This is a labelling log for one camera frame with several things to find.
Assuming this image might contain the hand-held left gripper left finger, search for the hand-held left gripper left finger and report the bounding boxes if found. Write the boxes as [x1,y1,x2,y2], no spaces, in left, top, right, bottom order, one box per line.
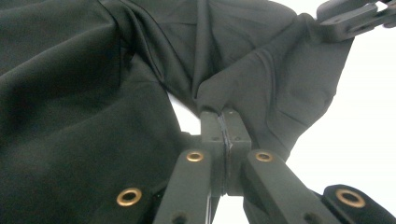
[200,109,226,198]

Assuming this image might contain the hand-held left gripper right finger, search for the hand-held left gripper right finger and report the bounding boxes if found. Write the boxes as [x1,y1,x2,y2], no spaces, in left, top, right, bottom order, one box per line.
[221,108,253,197]

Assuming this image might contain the black shorts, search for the black shorts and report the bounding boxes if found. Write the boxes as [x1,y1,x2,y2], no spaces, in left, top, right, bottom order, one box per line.
[0,0,356,224]

